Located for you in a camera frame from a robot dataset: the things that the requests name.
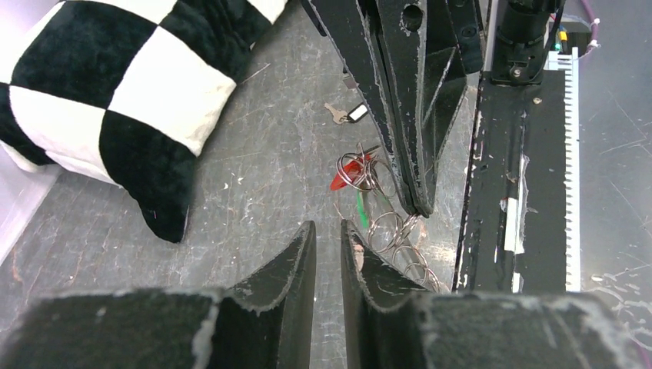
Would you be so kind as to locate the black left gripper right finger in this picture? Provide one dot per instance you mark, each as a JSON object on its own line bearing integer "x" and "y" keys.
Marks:
{"x": 392, "y": 322}

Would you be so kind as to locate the black mounting base rail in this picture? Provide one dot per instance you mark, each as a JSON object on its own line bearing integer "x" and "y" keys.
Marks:
{"x": 513, "y": 229}

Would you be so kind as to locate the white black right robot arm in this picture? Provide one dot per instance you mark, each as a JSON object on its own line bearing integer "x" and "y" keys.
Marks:
{"x": 513, "y": 52}

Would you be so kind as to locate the red key tag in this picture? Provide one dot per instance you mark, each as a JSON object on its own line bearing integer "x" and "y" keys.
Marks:
{"x": 353, "y": 170}

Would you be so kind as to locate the black key tag white label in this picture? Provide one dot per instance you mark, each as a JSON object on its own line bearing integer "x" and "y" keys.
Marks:
{"x": 357, "y": 113}

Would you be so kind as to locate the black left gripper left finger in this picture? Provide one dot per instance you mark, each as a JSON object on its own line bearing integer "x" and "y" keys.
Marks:
{"x": 263, "y": 321}

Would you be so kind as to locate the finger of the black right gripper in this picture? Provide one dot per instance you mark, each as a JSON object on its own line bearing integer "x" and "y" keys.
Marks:
{"x": 426, "y": 81}
{"x": 348, "y": 29}

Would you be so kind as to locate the white toothed cable duct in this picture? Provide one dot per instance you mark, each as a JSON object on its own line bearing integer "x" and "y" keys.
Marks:
{"x": 569, "y": 65}

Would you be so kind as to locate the black and white checkered pillow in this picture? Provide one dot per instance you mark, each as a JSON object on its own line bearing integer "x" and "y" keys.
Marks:
{"x": 128, "y": 92}

